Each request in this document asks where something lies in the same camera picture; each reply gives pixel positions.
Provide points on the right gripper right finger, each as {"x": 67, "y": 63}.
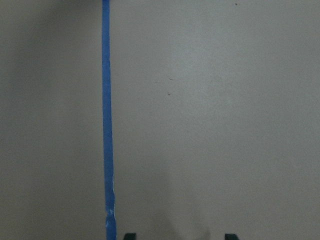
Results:
{"x": 230, "y": 236}

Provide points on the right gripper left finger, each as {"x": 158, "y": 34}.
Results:
{"x": 130, "y": 236}

